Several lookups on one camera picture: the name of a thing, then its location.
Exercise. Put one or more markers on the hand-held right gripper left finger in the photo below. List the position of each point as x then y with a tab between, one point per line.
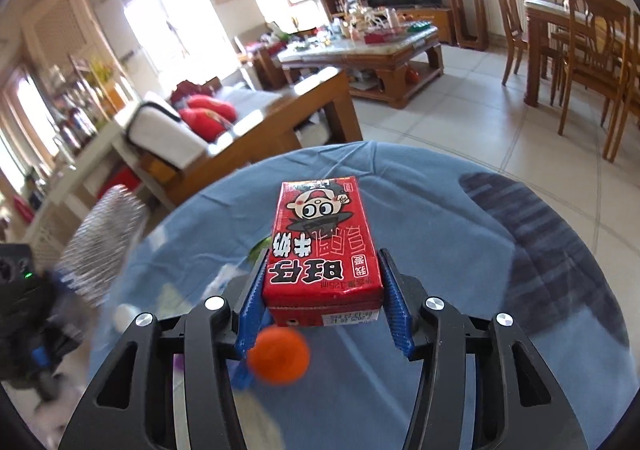
250	310

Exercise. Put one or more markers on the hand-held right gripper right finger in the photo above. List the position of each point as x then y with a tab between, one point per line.
397	310

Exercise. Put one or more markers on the red milk carton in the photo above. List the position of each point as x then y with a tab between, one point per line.
320	250

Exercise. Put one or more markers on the clear ribbed plastic tray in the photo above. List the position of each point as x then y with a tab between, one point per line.
105	240

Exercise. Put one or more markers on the orange ball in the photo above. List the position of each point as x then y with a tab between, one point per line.
277	355

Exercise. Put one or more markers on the green snack packet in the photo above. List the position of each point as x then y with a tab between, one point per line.
259	250

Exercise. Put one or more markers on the round table blue cloth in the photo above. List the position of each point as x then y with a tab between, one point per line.
450	240

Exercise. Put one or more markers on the white cylinder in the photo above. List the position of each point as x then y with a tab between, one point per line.
122	317

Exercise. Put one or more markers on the white shelf unit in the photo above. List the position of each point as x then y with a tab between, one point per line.
90	164

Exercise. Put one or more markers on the red box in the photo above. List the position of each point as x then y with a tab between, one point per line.
120	182

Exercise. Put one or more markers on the red cushion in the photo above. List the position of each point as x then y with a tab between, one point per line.
202	124
215	107

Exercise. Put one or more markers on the wooden sofa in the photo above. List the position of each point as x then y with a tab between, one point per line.
310	109

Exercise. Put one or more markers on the wooden armchair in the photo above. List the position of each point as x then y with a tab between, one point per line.
265	64

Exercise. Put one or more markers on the wooden coffee table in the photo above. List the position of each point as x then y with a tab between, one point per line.
360	57

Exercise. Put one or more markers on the wooden television stand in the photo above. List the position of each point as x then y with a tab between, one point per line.
435	22

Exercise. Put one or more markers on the wooden dining table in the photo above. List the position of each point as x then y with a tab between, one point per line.
542	9

